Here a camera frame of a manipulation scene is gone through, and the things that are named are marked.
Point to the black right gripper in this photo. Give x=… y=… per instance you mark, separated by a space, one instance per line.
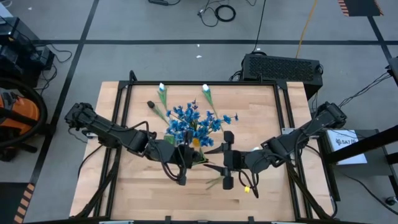
x=234 y=160

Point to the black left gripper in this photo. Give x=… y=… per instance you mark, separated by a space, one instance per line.
x=174 y=154

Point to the green stems pile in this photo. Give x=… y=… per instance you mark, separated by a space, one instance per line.
x=203 y=160

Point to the green textured glass vase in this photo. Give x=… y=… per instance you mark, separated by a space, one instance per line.
x=169 y=139

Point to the blue artificial flower bunch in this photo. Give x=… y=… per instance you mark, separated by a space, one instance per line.
x=188 y=113
x=214 y=124
x=174 y=126

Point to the black artificial tulip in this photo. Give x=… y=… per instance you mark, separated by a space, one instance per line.
x=150 y=104

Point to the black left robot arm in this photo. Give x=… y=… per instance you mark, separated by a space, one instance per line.
x=105 y=130

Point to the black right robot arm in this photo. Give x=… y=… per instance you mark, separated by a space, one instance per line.
x=311 y=127

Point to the yellow textured glass vase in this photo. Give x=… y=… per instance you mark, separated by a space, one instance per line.
x=196 y=142

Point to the silver mounting plate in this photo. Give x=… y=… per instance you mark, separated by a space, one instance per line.
x=287 y=131

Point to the black mesh computer case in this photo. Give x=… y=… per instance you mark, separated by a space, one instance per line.
x=280 y=68

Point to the white label box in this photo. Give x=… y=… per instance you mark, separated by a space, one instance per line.
x=348 y=149

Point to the black side stand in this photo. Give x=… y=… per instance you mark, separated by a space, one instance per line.
x=373 y=168

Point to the black power strip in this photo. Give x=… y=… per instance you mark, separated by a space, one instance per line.
x=158 y=2

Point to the orange vacuum cleaner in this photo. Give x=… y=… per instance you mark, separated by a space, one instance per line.
x=44 y=105
x=21 y=112

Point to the black caster wheel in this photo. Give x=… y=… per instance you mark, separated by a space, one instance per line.
x=390 y=201

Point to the black mat with hazard stripes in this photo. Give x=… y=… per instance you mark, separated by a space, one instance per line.
x=12 y=202
x=360 y=7

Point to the black equipment stack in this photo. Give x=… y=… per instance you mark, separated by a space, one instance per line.
x=15 y=46

